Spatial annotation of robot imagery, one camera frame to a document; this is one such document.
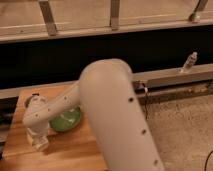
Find white cup with black clip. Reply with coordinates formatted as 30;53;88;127
24;94;39;108

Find wooden table board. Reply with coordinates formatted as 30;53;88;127
0;85;108;171

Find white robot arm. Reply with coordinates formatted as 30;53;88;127
23;59;165;171

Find green ceramic bowl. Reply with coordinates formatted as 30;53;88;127
49;107;81;132

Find white plastic bottle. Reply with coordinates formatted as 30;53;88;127
30;138;49;151

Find black cable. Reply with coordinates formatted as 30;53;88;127
139;81;150;121

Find metal bracket post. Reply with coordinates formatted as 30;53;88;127
180;52;197;73

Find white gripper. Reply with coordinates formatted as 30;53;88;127
27;126;48;144

